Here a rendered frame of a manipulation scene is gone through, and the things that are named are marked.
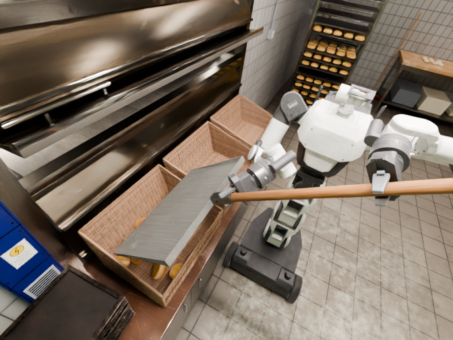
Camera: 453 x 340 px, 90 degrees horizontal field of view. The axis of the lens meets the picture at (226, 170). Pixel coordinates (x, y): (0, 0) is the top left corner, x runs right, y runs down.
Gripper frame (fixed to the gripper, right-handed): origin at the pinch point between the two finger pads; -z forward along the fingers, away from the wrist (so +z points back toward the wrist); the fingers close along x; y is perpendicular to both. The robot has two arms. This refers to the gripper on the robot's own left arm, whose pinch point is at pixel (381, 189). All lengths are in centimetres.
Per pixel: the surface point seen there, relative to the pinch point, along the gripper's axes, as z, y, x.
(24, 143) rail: -37, 64, -45
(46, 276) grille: -60, 110, 0
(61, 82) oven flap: -17, 74, -57
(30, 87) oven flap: -25, 72, -58
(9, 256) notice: -60, 96, -19
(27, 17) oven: -16, 65, -71
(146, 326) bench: -49, 89, 41
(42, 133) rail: -32, 65, -46
